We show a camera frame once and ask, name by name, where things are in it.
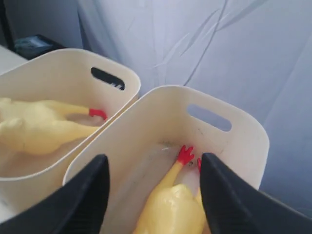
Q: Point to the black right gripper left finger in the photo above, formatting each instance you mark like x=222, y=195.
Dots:
x=78, y=207

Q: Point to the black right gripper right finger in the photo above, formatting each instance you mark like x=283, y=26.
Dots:
x=232, y=206

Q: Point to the headless rubber chicken body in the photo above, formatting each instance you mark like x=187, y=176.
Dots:
x=170, y=208

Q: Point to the whole yellow rubber chicken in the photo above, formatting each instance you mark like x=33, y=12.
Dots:
x=41, y=127

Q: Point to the cream bin marked X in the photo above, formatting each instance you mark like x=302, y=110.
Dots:
x=143, y=142

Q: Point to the cream bin marked O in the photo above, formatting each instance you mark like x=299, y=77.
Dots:
x=74, y=76

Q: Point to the blue backdrop cloth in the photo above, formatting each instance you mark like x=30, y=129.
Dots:
x=253, y=54

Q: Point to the dark box in background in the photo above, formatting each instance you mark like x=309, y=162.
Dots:
x=35, y=46

